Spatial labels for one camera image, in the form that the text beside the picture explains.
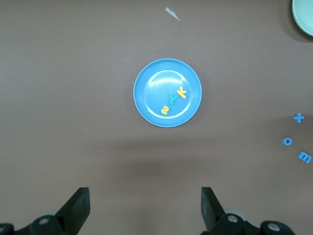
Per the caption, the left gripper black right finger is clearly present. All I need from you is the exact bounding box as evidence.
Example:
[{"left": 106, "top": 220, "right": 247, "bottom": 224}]
[{"left": 200, "top": 187, "right": 294, "bottom": 235}]

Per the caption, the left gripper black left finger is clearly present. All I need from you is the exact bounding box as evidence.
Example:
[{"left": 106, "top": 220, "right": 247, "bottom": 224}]
[{"left": 0, "top": 187, "right": 91, "bottom": 235}]

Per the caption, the teal foam letter y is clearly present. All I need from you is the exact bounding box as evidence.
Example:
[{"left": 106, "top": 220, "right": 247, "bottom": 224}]
[{"left": 167, "top": 93, "right": 179, "bottom": 106}]

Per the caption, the blue foam letter m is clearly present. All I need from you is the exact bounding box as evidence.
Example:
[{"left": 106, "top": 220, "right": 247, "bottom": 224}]
[{"left": 297, "top": 151, "right": 313, "bottom": 164}]

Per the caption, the brown table cover sheet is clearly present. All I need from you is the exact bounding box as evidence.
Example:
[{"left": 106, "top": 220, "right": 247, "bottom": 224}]
[{"left": 0, "top": 0, "right": 313, "bottom": 235}]

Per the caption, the blue round plate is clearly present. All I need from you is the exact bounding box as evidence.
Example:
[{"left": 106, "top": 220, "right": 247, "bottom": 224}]
[{"left": 133, "top": 58, "right": 203, "bottom": 129}]

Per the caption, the small white paper scrap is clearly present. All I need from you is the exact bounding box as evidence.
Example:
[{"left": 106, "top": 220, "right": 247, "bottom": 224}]
[{"left": 165, "top": 7, "right": 182, "bottom": 22}]

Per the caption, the pale green round plate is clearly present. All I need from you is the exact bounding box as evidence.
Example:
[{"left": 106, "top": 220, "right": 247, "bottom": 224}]
[{"left": 291, "top": 0, "right": 313, "bottom": 37}]

